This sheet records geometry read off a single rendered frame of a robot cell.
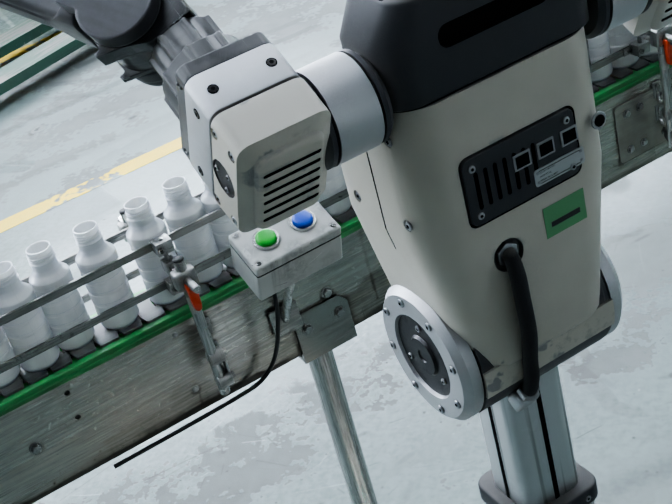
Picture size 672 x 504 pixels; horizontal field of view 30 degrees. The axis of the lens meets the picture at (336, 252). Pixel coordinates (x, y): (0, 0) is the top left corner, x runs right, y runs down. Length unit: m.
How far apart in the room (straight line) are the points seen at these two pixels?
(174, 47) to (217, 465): 2.15
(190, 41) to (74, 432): 0.91
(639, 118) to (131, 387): 0.99
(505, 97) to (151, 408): 0.95
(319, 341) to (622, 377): 1.27
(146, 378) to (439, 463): 1.23
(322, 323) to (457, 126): 0.91
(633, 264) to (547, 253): 2.27
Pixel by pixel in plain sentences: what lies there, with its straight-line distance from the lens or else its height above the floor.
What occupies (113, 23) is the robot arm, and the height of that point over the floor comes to 1.62.
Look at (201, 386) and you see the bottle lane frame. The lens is 1.94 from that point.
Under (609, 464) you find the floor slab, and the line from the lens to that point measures 2.90.
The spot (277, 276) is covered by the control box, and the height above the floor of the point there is 1.06.
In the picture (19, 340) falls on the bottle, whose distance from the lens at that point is 1.83.
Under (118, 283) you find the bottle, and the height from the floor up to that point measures 1.07.
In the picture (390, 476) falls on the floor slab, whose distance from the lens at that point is 2.98.
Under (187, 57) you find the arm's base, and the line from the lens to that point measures 1.09.
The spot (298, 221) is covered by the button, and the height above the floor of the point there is 1.12.
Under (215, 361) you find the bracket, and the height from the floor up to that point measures 0.93.
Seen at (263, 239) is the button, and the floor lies 1.12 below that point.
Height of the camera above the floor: 1.97
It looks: 31 degrees down
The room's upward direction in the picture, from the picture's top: 16 degrees counter-clockwise
